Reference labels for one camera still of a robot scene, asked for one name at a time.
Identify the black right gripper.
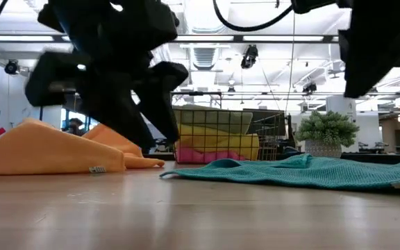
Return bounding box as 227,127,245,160
292,0,400,99

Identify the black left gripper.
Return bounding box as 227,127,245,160
24,0,190,150

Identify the green microfiber towel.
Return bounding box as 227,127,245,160
178,105,254,136

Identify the pink microfiber towel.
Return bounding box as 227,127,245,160
175,145,247,165

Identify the yellow microfiber towel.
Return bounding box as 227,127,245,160
176,124,261,162

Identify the teal microfiber towel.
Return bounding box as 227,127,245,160
158,153,400,192

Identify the orange microfiber towel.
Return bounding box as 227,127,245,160
81,123,144,159
0,117,167,176

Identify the green potted artificial plant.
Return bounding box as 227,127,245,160
295,110,361,160

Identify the person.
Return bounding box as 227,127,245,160
62,117,85,137

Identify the black monitor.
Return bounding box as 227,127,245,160
243,108,287,137

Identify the black aluminium table frame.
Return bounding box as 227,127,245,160
144,152,400,165

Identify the dark wire basket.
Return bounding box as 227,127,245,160
172,108,281,165

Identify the black frame beam with lights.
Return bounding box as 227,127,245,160
0,33,342,44

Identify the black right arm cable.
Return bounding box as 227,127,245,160
212,0,294,33

